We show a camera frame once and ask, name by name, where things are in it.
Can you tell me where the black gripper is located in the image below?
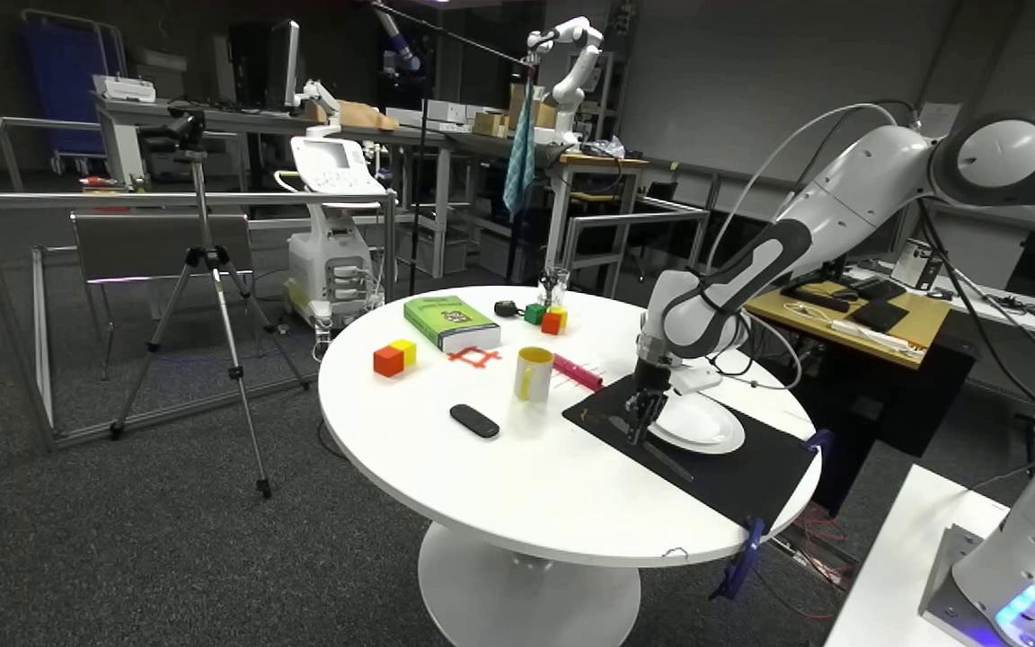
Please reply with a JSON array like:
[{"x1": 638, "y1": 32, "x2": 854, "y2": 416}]
[{"x1": 622, "y1": 356, "x2": 681, "y2": 452}]

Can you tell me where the white and yellow mug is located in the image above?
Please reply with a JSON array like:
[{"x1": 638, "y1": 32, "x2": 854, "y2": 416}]
[{"x1": 512, "y1": 344, "x2": 562, "y2": 408}]

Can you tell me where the white plate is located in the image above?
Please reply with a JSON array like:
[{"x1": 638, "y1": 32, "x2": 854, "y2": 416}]
[{"x1": 657, "y1": 390, "x2": 751, "y2": 461}]

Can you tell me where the black placemat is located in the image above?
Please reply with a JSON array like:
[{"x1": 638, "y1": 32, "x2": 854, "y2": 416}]
[{"x1": 562, "y1": 370, "x2": 819, "y2": 540}]

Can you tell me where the blue tape strip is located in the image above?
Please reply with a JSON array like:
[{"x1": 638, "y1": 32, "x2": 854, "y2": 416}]
[
  {"x1": 802, "y1": 425, "x2": 841, "y2": 467},
  {"x1": 711, "y1": 513, "x2": 775, "y2": 604}
]

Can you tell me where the black oval remote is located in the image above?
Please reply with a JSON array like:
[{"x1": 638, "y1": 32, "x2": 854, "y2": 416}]
[{"x1": 446, "y1": 400, "x2": 502, "y2": 443}]

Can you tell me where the green book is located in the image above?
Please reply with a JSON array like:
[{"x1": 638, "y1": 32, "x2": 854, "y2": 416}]
[{"x1": 400, "y1": 293, "x2": 502, "y2": 360}]

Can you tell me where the small red cube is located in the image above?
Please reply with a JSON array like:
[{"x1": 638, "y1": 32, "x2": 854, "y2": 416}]
[{"x1": 372, "y1": 342, "x2": 410, "y2": 380}]

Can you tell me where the white robot platform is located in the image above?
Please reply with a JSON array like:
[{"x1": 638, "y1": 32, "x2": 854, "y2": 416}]
[{"x1": 823, "y1": 465, "x2": 1013, "y2": 647}]

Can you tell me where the teal cloth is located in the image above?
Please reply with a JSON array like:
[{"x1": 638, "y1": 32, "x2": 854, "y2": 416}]
[{"x1": 499, "y1": 102, "x2": 542, "y2": 223}]

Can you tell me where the wooden top table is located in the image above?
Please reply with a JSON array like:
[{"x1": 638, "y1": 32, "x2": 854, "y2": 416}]
[{"x1": 744, "y1": 277, "x2": 977, "y2": 519}]

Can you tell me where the grey robot mounting plate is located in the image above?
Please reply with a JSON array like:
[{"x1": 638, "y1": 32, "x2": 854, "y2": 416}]
[{"x1": 916, "y1": 522, "x2": 1019, "y2": 647}]

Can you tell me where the black boom stand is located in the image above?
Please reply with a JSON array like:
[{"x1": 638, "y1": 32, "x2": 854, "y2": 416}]
[{"x1": 366, "y1": 0, "x2": 547, "y2": 295}]

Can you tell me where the cardboard box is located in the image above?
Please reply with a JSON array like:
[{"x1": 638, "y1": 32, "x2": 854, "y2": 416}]
[
  {"x1": 470, "y1": 104, "x2": 517, "y2": 144},
  {"x1": 333, "y1": 102, "x2": 404, "y2": 136}
]

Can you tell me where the white equipment cart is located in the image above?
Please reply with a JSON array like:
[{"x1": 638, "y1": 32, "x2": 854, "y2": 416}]
[{"x1": 273, "y1": 132, "x2": 393, "y2": 354}]

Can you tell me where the white paper sign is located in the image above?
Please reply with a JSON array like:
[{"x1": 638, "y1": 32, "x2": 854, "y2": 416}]
[{"x1": 914, "y1": 102, "x2": 960, "y2": 132}]

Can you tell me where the long grey workbench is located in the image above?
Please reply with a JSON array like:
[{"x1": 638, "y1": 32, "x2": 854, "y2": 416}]
[{"x1": 96, "y1": 102, "x2": 654, "y2": 293}]

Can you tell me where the dark upright monitor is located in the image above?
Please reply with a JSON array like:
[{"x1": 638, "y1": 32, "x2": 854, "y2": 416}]
[{"x1": 263, "y1": 14, "x2": 305, "y2": 114}]

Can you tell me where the blue cabinet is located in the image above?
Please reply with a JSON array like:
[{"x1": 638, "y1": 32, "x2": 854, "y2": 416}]
[{"x1": 18, "y1": 10, "x2": 126, "y2": 160}]

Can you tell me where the white table pedestal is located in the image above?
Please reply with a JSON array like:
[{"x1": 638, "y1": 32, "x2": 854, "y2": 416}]
[{"x1": 415, "y1": 519, "x2": 646, "y2": 647}]

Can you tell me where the metal frame table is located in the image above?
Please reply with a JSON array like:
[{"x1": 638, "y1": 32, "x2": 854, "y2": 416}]
[{"x1": 539, "y1": 152, "x2": 718, "y2": 318}]

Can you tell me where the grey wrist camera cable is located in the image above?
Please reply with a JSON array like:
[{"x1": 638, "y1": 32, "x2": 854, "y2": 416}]
[{"x1": 705, "y1": 96, "x2": 905, "y2": 397}]

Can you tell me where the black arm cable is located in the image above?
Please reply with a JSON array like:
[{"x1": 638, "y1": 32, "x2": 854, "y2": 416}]
[{"x1": 916, "y1": 193, "x2": 1035, "y2": 435}]

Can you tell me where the grey camera tripod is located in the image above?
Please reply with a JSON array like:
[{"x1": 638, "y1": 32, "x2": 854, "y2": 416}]
[{"x1": 105, "y1": 140, "x2": 312, "y2": 505}]

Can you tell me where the black tripod camera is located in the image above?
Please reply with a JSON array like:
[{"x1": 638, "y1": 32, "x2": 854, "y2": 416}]
[{"x1": 161, "y1": 104, "x2": 212, "y2": 155}]

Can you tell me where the grey metal frame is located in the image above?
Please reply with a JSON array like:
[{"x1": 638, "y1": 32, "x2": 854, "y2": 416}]
[{"x1": 0, "y1": 114, "x2": 404, "y2": 452}]

